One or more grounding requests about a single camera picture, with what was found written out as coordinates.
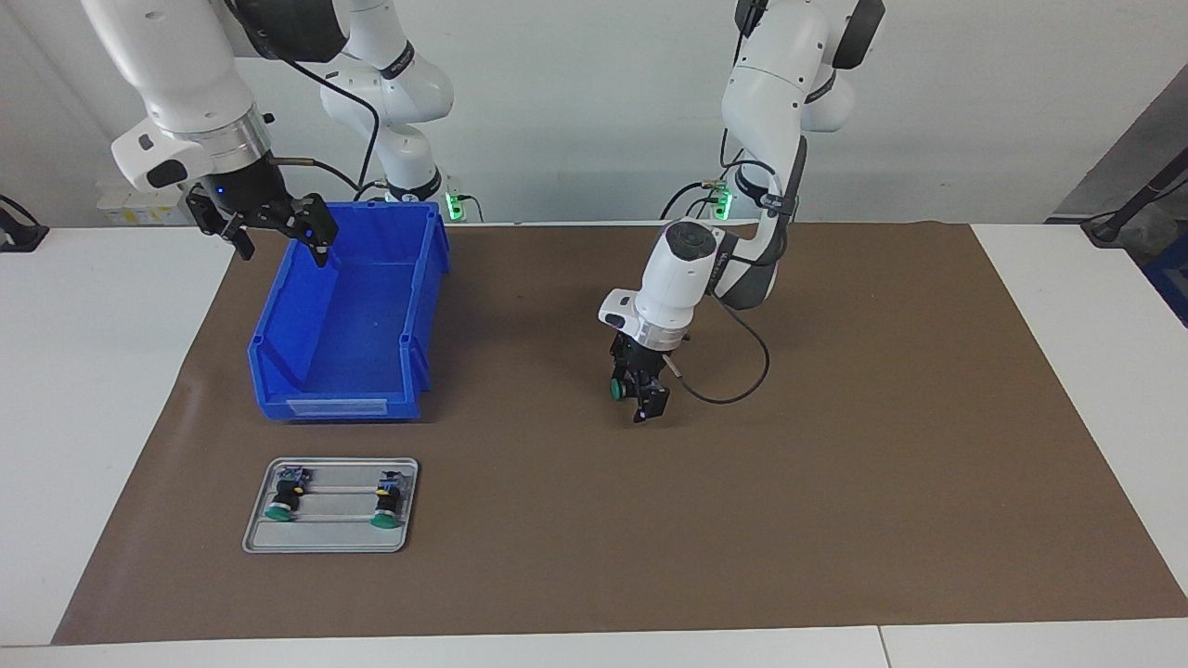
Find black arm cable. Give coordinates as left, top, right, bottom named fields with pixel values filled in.
left=664, top=302, right=771, bottom=405
left=274, top=56, right=383, bottom=200

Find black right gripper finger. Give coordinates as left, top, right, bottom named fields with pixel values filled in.
left=188, top=193, right=257, bottom=262
left=246, top=193, right=338, bottom=269

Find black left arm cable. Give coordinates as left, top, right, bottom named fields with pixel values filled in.
left=664, top=302, right=771, bottom=405

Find brown table mat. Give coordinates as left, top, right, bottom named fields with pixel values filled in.
left=51, top=221, right=1188, bottom=646

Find black desk device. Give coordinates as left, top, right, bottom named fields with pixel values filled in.
left=0, top=195, right=49, bottom=253

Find blue crate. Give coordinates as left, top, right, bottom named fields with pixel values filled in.
left=1143, top=232, right=1188, bottom=328

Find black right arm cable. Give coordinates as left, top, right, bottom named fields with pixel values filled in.
left=274, top=56, right=383, bottom=200

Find white box with label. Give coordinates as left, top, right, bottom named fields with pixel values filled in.
left=97, top=181, right=200, bottom=226

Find blue plastic storage bin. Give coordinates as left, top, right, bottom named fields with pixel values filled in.
left=247, top=199, right=453, bottom=423

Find silver metal tray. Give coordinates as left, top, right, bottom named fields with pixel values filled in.
left=242, top=456, right=420, bottom=555

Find black stand with cable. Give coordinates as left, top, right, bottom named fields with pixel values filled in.
left=1081, top=148, right=1188, bottom=247

